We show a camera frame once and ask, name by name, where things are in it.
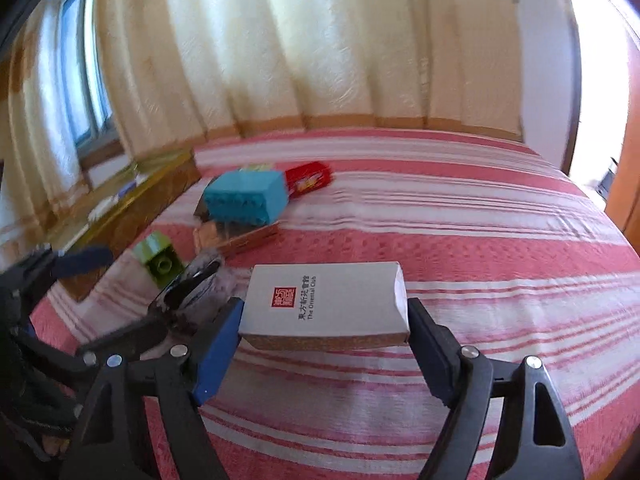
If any red box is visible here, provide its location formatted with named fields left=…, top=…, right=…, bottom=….
left=284, top=161, right=333, bottom=196

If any white cardboard box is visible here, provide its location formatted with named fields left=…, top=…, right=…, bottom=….
left=238, top=261, right=412, bottom=352

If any gold tin box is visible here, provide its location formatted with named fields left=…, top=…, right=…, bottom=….
left=45, top=151, right=203, bottom=303

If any cream patterned curtain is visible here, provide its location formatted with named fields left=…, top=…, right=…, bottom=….
left=0, top=0, right=526, bottom=243

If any wooden door frame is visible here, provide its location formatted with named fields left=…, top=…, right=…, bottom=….
left=555, top=0, right=640, bottom=256

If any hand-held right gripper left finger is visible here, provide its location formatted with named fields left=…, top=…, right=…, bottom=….
left=60, top=298, right=246, bottom=480

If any teal toy brick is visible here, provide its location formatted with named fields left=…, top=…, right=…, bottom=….
left=202, top=170, right=290, bottom=226

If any copper metal box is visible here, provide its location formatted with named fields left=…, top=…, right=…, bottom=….
left=192, top=220, right=281, bottom=261

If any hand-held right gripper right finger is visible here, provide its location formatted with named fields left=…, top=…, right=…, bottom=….
left=408, top=298, right=587, bottom=480

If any green toy brick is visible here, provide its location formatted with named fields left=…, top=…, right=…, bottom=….
left=132, top=231, right=185, bottom=286

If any red striped bed sheet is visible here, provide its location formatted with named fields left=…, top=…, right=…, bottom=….
left=30, top=127, right=640, bottom=480

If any dark folding chair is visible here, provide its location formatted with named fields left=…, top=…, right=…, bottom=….
left=597, top=157, right=621, bottom=197

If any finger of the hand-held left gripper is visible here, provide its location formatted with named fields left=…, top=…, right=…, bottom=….
left=75, top=305, right=171, bottom=367
left=0, top=242, right=115, bottom=301

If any window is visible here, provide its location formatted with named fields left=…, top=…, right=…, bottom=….
left=57, top=0, right=117, bottom=153

